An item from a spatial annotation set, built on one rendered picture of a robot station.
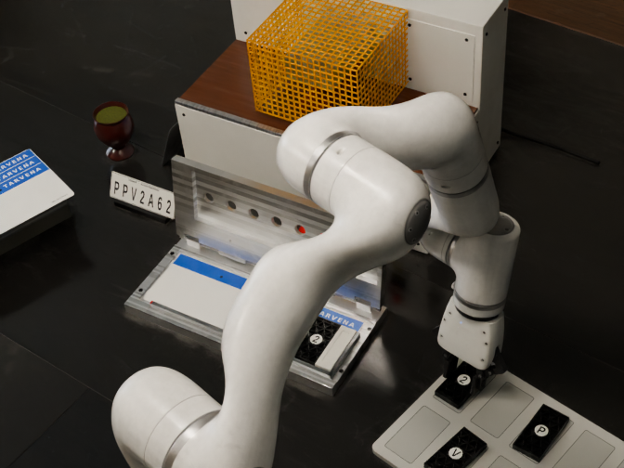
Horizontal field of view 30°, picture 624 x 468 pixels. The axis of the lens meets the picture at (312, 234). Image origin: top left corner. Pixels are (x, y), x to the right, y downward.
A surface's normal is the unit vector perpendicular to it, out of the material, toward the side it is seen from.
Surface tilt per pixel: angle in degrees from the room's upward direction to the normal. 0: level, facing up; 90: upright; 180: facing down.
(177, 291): 0
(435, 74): 90
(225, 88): 0
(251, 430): 59
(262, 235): 81
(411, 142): 84
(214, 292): 0
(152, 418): 26
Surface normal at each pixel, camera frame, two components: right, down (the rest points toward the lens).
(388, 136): -0.24, 0.56
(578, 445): -0.07, -0.70
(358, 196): -0.54, -0.19
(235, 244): -0.50, 0.52
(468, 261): -0.74, 0.37
